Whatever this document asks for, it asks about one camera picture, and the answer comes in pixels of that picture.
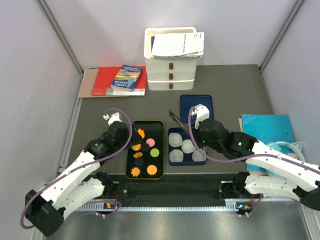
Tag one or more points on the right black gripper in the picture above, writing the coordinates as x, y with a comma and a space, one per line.
195, 132

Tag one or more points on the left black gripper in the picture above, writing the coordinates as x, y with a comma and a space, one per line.
136, 138

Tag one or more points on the orange round cookie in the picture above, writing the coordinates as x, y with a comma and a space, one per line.
151, 170
136, 147

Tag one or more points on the orange flower cookie top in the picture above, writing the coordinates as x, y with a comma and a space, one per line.
141, 132

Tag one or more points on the orange small flower cookie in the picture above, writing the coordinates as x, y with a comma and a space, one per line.
137, 155

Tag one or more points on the orange round cookie bottom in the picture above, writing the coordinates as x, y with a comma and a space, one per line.
151, 170

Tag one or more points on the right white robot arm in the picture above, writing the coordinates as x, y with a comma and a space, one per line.
294, 179

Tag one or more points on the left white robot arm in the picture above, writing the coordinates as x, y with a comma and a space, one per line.
48, 208

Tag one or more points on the pink round cookie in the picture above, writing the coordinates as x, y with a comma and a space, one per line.
151, 142

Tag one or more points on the black sandwich cookie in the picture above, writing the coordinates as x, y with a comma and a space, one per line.
139, 162

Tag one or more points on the black cookie tray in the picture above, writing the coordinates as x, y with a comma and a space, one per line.
153, 129

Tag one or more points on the green round cookie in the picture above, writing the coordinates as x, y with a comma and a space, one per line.
154, 152

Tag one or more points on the white paper cup top-left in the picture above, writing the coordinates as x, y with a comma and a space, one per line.
175, 140

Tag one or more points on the orange flower cookie bottom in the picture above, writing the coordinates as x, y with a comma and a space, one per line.
135, 172

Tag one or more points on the white paper cup centre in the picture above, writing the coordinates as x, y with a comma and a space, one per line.
187, 146

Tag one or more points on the blue cookie tin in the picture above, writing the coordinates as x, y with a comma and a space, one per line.
181, 150

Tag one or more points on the white paper cup bottom-left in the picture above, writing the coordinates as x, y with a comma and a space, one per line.
176, 156

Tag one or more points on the white paper cup bottom-right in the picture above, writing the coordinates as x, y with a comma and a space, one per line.
198, 157

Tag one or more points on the red book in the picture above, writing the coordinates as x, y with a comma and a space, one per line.
105, 77

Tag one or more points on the blue paperback book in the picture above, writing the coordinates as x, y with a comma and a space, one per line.
126, 78

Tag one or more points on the white stacked drawer box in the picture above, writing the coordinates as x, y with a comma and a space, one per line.
166, 74

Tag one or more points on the white spiral notebook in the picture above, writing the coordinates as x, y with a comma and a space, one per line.
178, 46

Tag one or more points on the teal folder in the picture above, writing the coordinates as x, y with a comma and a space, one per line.
267, 128

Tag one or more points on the teal cat-ear headphones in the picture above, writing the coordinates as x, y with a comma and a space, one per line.
293, 150

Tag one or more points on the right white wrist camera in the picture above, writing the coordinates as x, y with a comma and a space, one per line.
200, 113

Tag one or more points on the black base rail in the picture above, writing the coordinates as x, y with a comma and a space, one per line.
172, 190

